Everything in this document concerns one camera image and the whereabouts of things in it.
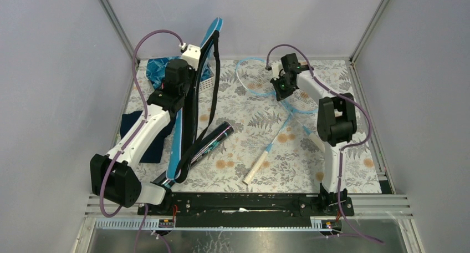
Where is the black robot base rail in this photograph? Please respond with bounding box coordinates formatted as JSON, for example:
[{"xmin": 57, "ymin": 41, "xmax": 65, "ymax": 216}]
[{"xmin": 137, "ymin": 190, "xmax": 355, "ymax": 228}]

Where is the navy blue cloth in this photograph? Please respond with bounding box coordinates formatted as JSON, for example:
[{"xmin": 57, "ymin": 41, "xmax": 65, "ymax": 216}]
[{"xmin": 116, "ymin": 110, "xmax": 175, "ymax": 166}]

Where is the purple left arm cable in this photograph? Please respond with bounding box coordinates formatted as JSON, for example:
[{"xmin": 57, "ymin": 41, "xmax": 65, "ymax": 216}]
[{"xmin": 99, "ymin": 29, "xmax": 185, "ymax": 218}]

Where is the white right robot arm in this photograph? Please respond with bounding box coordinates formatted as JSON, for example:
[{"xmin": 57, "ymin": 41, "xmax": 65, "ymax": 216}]
[{"xmin": 266, "ymin": 53, "xmax": 357, "ymax": 193}]

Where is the floral patterned table mat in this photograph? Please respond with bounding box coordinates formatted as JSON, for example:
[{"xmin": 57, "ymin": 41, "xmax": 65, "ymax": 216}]
[{"xmin": 135, "ymin": 60, "xmax": 382, "ymax": 194}]

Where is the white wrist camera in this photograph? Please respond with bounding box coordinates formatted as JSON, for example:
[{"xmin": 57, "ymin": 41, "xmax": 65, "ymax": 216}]
[
  {"xmin": 180, "ymin": 44, "xmax": 201, "ymax": 70},
  {"xmin": 266, "ymin": 61, "xmax": 285, "ymax": 80}
]

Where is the white perforated plastic basket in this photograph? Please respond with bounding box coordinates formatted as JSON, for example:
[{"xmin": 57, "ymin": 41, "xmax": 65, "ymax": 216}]
[{"xmin": 199, "ymin": 66, "xmax": 215, "ymax": 92}]

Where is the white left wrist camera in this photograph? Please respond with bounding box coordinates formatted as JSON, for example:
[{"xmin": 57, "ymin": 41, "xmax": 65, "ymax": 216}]
[{"xmin": 180, "ymin": 44, "xmax": 201, "ymax": 70}]

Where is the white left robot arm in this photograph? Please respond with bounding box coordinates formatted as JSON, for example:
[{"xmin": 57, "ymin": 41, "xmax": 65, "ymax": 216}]
[{"xmin": 90, "ymin": 58, "xmax": 197, "ymax": 215}]

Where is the black shuttlecock tube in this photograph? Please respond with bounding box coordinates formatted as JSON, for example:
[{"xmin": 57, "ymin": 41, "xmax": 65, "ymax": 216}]
[{"xmin": 152, "ymin": 121, "xmax": 234, "ymax": 189}]

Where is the teal leaf-patterned cloth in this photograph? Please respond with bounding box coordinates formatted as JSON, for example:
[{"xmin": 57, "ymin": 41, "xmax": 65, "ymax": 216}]
[{"xmin": 146, "ymin": 57, "xmax": 210, "ymax": 89}]

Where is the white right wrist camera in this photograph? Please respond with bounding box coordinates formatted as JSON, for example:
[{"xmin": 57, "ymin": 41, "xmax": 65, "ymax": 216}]
[{"xmin": 266, "ymin": 61, "xmax": 285, "ymax": 80}]

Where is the blue racket cover bag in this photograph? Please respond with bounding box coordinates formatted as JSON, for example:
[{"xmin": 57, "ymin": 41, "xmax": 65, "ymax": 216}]
[{"xmin": 166, "ymin": 17, "xmax": 223, "ymax": 183}]

